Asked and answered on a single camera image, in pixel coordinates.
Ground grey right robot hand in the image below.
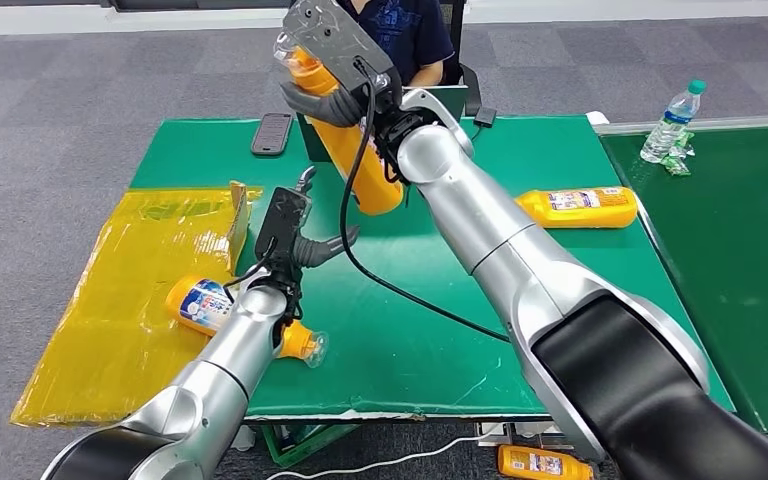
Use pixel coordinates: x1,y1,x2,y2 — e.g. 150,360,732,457
280,0,404,129

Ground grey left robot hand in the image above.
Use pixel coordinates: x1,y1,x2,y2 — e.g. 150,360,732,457
254,165,361,284

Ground orange bottle with clear cap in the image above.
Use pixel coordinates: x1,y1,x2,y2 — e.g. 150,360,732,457
272,33,406,217

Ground orange bottle with blue label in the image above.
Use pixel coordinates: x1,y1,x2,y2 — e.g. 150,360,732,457
163,275,330,370

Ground orange bottle with white label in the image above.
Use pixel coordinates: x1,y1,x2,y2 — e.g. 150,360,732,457
515,186,640,231

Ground clear water bottle green cap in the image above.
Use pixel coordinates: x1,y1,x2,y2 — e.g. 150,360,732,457
639,78,709,166

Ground orange bottle with small label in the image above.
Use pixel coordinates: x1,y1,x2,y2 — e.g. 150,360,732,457
497,445,597,480

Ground brown cardboard piece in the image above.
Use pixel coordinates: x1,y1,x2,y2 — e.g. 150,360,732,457
227,180,251,277

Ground person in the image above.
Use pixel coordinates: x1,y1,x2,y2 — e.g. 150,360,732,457
336,0,457,89

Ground dark green laptop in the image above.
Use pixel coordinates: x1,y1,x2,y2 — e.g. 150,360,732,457
295,84,472,164

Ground dark smartphone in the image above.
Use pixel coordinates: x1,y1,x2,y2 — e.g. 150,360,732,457
250,111,295,158

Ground black chair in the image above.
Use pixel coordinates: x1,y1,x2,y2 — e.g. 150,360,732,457
439,0,485,119

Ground large green table mat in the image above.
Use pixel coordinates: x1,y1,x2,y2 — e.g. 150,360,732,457
128,115,737,421

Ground yellow plastic sheet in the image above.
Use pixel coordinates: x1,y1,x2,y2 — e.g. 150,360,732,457
10,186,265,429

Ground green crate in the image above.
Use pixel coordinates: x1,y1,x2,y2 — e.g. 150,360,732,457
260,422,363,469

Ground white power strip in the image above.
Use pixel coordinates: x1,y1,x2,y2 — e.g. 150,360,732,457
475,420,559,450

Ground crumpled green wrapper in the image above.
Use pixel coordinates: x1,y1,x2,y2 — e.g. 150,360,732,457
660,130,697,178

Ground green mat with white edge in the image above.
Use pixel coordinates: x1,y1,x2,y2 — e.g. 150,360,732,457
598,125,768,436

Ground black left hand cable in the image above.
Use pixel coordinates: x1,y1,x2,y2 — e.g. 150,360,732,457
222,237,280,303

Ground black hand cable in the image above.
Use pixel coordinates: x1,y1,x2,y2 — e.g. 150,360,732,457
338,58,512,344
222,237,280,303

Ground black right hand cable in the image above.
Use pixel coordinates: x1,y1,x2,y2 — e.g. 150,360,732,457
338,58,512,344

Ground white cable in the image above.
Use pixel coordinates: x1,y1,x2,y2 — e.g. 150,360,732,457
264,423,519,480

